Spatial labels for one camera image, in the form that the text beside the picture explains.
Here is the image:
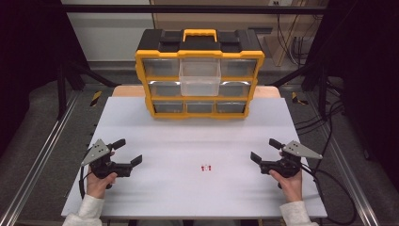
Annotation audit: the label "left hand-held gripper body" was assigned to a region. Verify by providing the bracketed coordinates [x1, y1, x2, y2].
[80, 138, 134, 190]

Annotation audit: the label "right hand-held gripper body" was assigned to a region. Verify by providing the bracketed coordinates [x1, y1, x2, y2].
[259, 139, 324, 190]

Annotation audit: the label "yellow black drawer organizer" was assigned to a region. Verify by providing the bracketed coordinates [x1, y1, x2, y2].
[135, 28, 266, 121]

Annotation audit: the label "clear plastic organizer drawer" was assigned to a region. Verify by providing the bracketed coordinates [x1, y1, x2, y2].
[178, 58, 222, 97]

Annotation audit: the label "person's left hand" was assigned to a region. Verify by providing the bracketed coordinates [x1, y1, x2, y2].
[86, 151, 119, 200]

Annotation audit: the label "person's right hand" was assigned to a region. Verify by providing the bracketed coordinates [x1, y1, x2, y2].
[268, 151, 304, 203]

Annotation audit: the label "yellow black floor tape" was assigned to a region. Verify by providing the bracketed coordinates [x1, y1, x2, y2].
[89, 90, 104, 107]
[291, 91, 310, 106]

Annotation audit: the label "wooden table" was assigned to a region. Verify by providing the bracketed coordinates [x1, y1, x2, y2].
[111, 85, 282, 99]

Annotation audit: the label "black stand leg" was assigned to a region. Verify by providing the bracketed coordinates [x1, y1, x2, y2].
[56, 60, 120, 121]
[266, 60, 331, 121]

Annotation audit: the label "black curtain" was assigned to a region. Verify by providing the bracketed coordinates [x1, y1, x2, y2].
[305, 0, 399, 183]
[0, 0, 90, 158]

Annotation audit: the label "left hand-held gripper cable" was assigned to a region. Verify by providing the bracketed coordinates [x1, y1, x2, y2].
[78, 165, 88, 200]

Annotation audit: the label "hand-held gripper cable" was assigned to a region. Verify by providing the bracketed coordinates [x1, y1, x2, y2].
[78, 165, 88, 200]
[300, 164, 358, 226]

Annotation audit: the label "black floor cables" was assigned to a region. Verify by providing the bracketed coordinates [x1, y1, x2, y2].
[294, 78, 347, 137]

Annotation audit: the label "right hand-held gripper cable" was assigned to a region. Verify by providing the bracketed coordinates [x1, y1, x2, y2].
[300, 164, 358, 226]

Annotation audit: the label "aluminium floor rail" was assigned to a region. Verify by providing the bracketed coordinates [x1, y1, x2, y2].
[0, 89, 80, 226]
[324, 131, 382, 226]

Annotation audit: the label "hanging black wall cables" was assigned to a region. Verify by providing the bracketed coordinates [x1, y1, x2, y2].
[275, 12, 311, 67]

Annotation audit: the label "black horizontal frame bar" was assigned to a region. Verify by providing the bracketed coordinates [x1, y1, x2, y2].
[60, 4, 330, 15]

